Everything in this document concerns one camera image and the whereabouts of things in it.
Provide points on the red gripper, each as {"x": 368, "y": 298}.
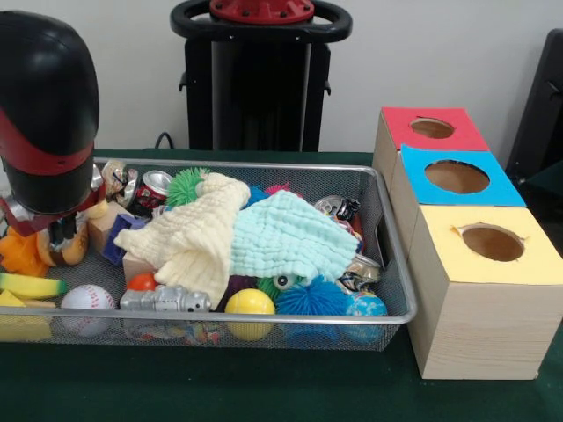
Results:
{"x": 26, "y": 220}

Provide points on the pale yellow cloth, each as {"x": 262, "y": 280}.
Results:
{"x": 193, "y": 242}

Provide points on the mint green cloth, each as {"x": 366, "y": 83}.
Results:
{"x": 295, "y": 237}

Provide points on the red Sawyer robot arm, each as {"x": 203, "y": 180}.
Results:
{"x": 44, "y": 114}

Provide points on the clear mesh bin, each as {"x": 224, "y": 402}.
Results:
{"x": 387, "y": 229}

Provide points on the wooden box with three holes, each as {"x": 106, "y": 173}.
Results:
{"x": 484, "y": 325}

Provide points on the toy hamburger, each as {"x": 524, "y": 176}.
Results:
{"x": 77, "y": 248}

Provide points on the purple block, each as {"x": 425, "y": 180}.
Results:
{"x": 119, "y": 246}

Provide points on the yellow toy banana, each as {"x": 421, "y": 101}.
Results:
{"x": 31, "y": 286}

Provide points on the white baseball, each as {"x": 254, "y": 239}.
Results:
{"x": 86, "y": 301}

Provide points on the crushed silver can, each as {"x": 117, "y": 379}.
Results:
{"x": 119, "y": 183}
{"x": 361, "y": 271}

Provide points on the small wooden block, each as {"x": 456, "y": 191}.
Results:
{"x": 136, "y": 265}

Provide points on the small red ball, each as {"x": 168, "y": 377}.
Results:
{"x": 142, "y": 281}

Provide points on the yellow block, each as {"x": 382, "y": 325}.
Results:
{"x": 18, "y": 327}

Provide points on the red soda can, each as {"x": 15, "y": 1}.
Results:
{"x": 154, "y": 189}

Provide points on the silver robot toy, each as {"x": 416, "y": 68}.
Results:
{"x": 165, "y": 299}

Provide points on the green fuzzy toy with eyes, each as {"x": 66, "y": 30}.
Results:
{"x": 185, "y": 186}

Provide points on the blue fuzzy toy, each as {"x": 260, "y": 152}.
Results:
{"x": 257, "y": 195}

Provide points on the yellow ball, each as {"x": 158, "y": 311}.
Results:
{"x": 250, "y": 303}

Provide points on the pink fuzzy toy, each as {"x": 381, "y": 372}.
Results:
{"x": 280, "y": 188}

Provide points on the small green spiky toy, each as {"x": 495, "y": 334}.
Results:
{"x": 280, "y": 286}

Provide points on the blue spiky ball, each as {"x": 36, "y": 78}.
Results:
{"x": 310, "y": 301}

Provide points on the silver and black can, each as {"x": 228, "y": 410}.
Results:
{"x": 339, "y": 208}

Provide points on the blue globe ball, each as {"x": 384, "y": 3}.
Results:
{"x": 365, "y": 308}

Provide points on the black chair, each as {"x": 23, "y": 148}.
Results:
{"x": 541, "y": 114}

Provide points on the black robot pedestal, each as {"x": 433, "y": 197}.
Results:
{"x": 255, "y": 97}

